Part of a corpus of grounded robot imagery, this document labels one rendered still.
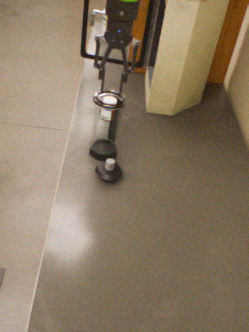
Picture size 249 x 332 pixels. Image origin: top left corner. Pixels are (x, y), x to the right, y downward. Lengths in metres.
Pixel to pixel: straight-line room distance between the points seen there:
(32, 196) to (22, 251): 0.44
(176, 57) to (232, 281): 0.87
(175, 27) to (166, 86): 0.24
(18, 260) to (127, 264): 1.25
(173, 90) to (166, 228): 0.66
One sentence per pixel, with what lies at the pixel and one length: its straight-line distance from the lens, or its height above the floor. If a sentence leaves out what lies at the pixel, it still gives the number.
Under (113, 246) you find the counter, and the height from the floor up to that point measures 0.94.
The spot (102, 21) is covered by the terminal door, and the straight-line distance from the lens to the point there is 1.90.
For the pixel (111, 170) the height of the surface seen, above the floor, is 0.98.
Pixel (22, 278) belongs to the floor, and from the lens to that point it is 2.21.
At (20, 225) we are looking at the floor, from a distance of 2.44.
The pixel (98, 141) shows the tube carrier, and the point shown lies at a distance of 1.36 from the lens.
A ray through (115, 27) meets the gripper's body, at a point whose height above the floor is 1.41.
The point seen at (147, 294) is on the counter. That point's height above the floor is 0.94.
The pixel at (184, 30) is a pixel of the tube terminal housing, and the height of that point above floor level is 1.31.
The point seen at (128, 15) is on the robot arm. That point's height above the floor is 1.45.
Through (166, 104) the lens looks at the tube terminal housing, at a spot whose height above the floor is 0.99.
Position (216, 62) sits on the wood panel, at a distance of 2.05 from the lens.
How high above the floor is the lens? 1.81
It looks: 39 degrees down
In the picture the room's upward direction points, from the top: 10 degrees clockwise
